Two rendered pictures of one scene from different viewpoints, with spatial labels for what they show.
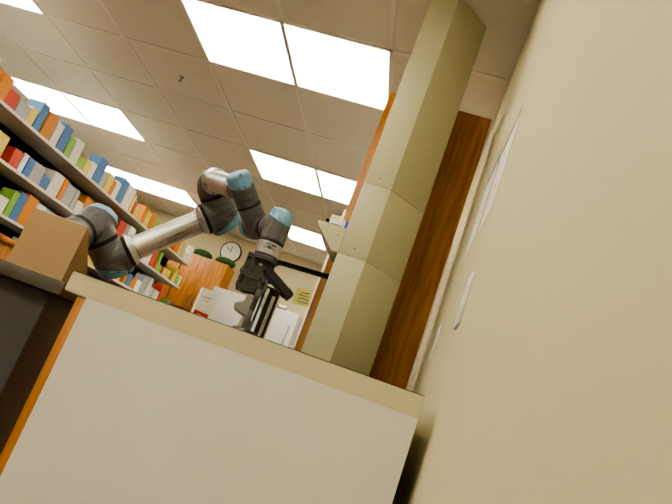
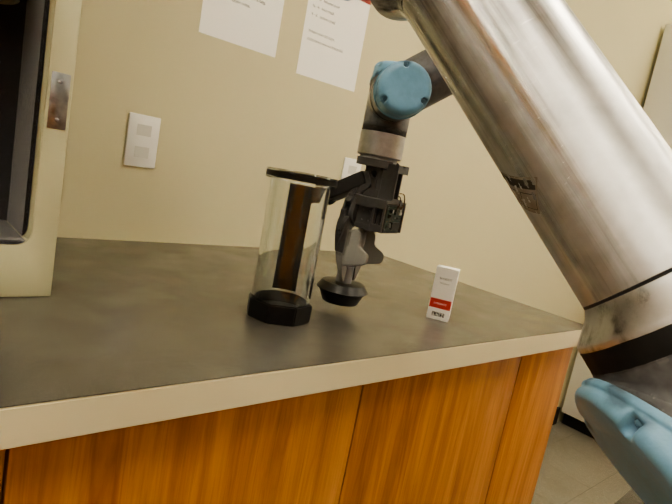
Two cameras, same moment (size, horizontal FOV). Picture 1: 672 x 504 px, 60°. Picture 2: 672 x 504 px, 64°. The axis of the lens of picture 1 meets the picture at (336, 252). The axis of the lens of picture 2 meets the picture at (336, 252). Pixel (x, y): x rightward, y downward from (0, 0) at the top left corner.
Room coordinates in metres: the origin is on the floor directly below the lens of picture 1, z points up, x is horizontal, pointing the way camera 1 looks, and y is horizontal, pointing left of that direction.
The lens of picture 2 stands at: (2.43, 0.72, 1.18)
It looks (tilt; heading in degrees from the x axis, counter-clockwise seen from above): 9 degrees down; 218
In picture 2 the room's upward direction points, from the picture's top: 11 degrees clockwise
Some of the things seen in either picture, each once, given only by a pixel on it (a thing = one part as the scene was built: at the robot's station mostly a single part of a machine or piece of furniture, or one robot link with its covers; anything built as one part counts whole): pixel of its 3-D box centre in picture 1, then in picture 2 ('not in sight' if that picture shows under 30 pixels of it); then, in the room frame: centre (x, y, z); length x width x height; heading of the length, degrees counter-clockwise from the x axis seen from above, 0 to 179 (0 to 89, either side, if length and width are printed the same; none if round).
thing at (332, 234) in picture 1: (330, 248); not in sight; (2.28, 0.02, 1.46); 0.32 x 0.12 x 0.10; 171
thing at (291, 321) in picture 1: (288, 310); not in sight; (2.48, 0.10, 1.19); 0.30 x 0.01 x 0.40; 71
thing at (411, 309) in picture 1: (393, 240); not in sight; (2.47, -0.22, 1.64); 0.49 x 0.03 x 1.40; 81
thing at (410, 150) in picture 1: (427, 109); not in sight; (2.25, -0.16, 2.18); 0.32 x 0.25 x 0.93; 171
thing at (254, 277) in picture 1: (255, 275); (375, 196); (1.70, 0.20, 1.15); 0.09 x 0.08 x 0.12; 96
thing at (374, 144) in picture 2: (268, 251); (381, 147); (1.69, 0.19, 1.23); 0.08 x 0.08 x 0.05
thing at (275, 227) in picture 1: (276, 227); (390, 99); (1.70, 0.19, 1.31); 0.09 x 0.08 x 0.11; 42
